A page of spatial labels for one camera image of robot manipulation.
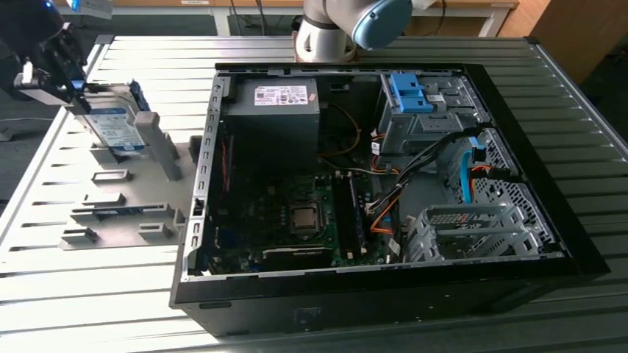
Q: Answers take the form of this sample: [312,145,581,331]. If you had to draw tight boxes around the green motherboard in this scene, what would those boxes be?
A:
[209,171,393,275]

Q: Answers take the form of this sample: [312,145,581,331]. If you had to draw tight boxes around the grey power supply unit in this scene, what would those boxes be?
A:
[224,76,324,167]

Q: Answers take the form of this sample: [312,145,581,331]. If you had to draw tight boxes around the grey parts rack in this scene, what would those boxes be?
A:
[57,112,205,253]

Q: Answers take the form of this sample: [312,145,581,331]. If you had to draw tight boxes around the RAM stick blue label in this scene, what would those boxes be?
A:
[345,171,369,255]

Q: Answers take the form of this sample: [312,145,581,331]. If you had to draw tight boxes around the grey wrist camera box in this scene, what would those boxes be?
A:
[13,61,74,107]

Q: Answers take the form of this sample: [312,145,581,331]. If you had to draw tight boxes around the dark RAM stick spare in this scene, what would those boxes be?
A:
[90,207,146,218]

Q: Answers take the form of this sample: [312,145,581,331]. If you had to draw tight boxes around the silver disk bay cage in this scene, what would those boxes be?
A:
[402,201,560,264]

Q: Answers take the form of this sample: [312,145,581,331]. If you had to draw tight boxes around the black open PC case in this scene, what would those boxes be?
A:
[169,61,612,338]

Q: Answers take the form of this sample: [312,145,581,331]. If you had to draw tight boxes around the wooden desk white legs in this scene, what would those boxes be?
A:
[112,0,521,38]

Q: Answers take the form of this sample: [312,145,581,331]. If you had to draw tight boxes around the orange flat cable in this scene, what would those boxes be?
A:
[369,204,401,235]

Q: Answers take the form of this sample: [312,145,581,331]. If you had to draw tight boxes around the black mesh wastebasket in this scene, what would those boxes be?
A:
[0,43,30,102]

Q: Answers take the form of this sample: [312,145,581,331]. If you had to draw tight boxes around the black cable bundle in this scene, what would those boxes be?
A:
[365,126,480,218]

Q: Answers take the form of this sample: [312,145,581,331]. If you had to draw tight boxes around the white floor cable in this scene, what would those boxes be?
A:
[0,116,56,143]

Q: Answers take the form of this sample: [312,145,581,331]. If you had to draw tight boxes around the thin yellow wire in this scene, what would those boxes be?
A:
[317,102,362,159]

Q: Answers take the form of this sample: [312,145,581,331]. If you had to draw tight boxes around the wooden cabinet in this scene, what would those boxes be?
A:
[500,0,628,86]

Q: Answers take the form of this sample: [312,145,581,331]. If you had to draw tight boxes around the blue flat data wire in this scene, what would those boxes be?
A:
[458,137,488,205]

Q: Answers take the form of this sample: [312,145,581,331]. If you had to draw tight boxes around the grey optical drive cage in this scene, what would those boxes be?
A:
[376,72,492,157]

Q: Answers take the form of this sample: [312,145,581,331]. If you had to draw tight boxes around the black graphics card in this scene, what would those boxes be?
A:
[261,244,336,274]

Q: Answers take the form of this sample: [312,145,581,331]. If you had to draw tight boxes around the hard disk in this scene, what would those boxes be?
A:
[72,80,152,156]

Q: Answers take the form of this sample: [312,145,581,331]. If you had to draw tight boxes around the orange black power wire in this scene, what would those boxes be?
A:
[468,165,524,188]

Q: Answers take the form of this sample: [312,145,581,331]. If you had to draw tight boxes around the blue plastic bay latch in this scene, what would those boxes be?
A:
[389,73,436,114]

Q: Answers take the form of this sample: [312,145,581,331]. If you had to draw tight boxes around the silver CPU in socket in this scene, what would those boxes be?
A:
[288,199,325,237]

